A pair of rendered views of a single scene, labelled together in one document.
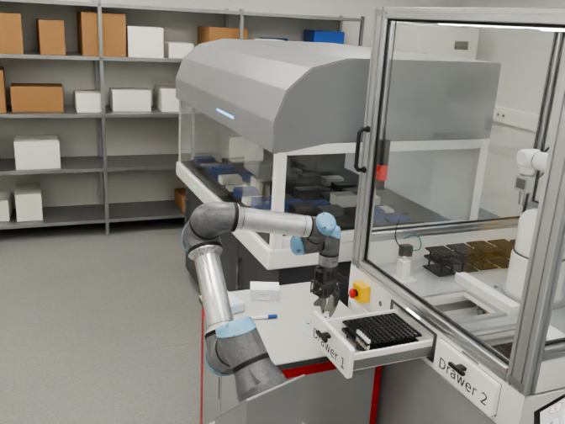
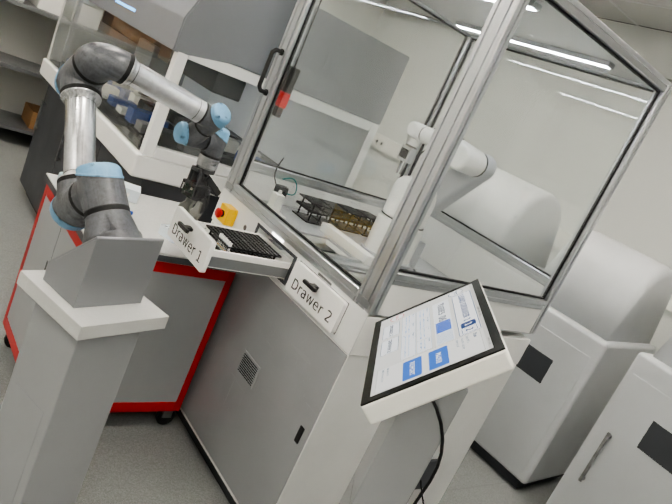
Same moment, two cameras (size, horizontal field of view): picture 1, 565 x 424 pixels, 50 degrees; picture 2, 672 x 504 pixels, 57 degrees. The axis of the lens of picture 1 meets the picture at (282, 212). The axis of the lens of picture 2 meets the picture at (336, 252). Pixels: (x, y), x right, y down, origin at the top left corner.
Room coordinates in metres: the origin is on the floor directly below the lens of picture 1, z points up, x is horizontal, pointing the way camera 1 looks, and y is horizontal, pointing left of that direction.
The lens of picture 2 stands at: (-0.10, 0.03, 1.52)
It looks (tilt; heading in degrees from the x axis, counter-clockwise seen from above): 14 degrees down; 340
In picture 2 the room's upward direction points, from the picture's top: 24 degrees clockwise
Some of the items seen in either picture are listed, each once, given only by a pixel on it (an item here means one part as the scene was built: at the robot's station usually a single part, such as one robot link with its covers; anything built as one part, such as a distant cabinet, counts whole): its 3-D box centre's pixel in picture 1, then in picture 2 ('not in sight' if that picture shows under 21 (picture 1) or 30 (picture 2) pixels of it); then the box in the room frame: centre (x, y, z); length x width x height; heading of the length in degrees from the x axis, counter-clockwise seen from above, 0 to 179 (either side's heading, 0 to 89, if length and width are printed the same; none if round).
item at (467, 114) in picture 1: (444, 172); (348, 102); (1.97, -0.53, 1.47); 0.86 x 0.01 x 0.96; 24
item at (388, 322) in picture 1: (380, 335); (241, 248); (1.95, -0.38, 0.87); 0.22 x 0.18 x 0.06; 114
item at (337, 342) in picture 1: (330, 342); (190, 238); (1.87, -0.19, 0.87); 0.29 x 0.02 x 0.11; 24
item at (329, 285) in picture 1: (325, 279); (198, 182); (2.12, -0.18, 1.00); 0.09 x 0.08 x 0.12; 132
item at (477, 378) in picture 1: (464, 375); (314, 295); (1.71, -0.61, 0.87); 0.29 x 0.02 x 0.11; 24
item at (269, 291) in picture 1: (264, 291); (123, 190); (2.45, 0.06, 0.79); 0.13 x 0.09 x 0.05; 94
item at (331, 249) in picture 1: (329, 240); (214, 141); (2.12, -0.18, 1.16); 0.09 x 0.08 x 0.11; 119
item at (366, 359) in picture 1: (382, 336); (242, 250); (1.95, -0.38, 0.86); 0.40 x 0.26 x 0.06; 114
